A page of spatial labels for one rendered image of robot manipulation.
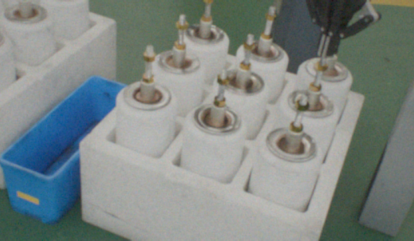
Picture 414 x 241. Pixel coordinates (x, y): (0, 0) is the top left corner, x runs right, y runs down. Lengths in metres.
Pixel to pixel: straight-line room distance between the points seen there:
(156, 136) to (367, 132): 0.61
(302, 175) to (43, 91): 0.52
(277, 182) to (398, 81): 0.82
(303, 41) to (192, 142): 0.57
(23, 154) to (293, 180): 0.48
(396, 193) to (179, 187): 0.40
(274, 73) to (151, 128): 0.27
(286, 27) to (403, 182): 0.47
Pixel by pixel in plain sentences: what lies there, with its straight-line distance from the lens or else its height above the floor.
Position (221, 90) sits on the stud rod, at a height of 0.31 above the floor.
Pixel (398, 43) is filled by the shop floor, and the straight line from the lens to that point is 1.75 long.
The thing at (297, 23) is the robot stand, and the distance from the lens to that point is 1.28.
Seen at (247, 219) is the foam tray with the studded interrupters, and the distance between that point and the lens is 0.82.
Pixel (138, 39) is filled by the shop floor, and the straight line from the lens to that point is 1.52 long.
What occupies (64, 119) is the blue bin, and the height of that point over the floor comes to 0.08.
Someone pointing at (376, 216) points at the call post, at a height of 0.03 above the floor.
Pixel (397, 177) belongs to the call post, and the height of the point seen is 0.14.
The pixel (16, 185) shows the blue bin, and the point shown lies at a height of 0.07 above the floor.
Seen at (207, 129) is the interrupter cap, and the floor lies 0.25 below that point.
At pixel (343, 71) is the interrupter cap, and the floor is 0.25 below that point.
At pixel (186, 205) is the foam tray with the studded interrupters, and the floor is 0.13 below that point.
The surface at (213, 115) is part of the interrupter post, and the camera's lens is 0.81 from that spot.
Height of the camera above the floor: 0.75
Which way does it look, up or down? 37 degrees down
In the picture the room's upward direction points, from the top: 7 degrees clockwise
